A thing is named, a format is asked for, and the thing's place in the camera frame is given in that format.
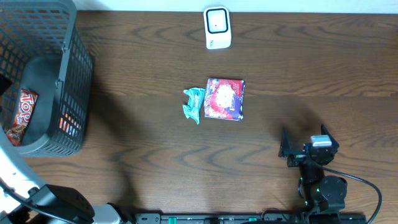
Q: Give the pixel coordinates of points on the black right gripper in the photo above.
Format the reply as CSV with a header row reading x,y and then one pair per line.
x,y
305,156

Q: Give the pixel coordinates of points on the pink purple liner pack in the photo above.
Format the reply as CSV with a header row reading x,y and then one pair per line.
x,y
224,99

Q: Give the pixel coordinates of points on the teal snack wrapper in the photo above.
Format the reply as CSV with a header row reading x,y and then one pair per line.
x,y
195,101

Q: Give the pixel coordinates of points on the orange Top chocolate bar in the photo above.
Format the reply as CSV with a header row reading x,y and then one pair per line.
x,y
27,103

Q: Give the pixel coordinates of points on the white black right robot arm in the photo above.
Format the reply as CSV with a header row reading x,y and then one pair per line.
x,y
324,194

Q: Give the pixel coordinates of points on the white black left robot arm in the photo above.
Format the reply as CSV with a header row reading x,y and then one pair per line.
x,y
24,190

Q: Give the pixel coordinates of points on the white barcode scanner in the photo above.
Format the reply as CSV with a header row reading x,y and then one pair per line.
x,y
217,27

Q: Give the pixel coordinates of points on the grey plastic basket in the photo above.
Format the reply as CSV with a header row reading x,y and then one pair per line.
x,y
42,51

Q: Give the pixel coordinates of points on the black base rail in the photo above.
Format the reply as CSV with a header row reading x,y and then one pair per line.
x,y
267,218

